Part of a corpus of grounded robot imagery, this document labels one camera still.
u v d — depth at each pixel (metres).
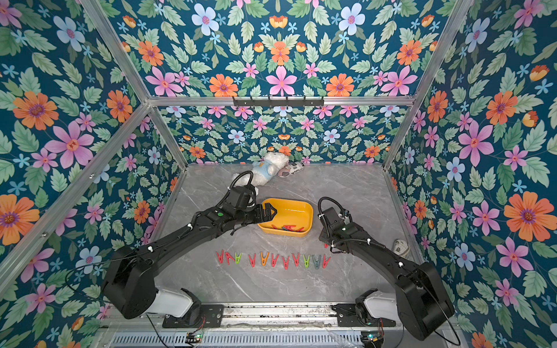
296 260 0.86
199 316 0.69
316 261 0.86
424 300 0.41
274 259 0.86
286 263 0.86
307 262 0.86
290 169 1.15
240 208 0.65
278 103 0.94
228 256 0.87
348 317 0.73
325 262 0.86
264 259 0.86
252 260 0.86
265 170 1.04
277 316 0.75
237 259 0.86
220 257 0.87
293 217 0.99
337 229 0.65
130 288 0.42
